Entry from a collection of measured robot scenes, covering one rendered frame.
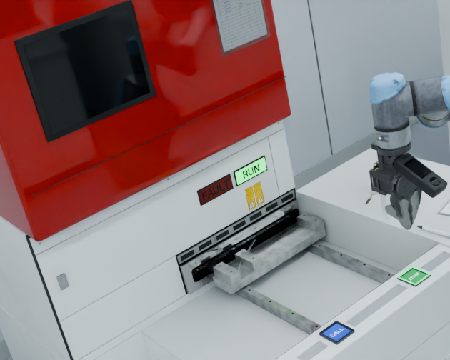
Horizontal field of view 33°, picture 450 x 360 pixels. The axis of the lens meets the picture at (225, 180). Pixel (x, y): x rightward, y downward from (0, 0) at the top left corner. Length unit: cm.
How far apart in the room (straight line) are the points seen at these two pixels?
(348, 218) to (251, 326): 43
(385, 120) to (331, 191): 67
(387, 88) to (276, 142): 68
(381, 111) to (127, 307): 87
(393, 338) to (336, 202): 56
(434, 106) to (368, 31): 302
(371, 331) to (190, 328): 56
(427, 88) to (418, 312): 53
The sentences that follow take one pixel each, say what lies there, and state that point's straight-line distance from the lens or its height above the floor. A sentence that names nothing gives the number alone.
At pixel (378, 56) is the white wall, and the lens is 472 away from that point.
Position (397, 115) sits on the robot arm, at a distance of 163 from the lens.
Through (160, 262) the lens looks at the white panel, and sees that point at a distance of 207.
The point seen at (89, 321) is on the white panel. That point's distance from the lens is 202.
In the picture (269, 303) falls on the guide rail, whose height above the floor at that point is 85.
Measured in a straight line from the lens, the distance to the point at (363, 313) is 177.
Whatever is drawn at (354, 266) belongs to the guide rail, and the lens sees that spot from 214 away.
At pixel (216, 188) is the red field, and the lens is 211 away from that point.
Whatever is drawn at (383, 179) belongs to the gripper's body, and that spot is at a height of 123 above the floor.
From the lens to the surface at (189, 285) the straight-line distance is 214.
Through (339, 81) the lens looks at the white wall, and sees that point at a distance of 451.
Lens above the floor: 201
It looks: 25 degrees down
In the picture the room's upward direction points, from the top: 13 degrees counter-clockwise
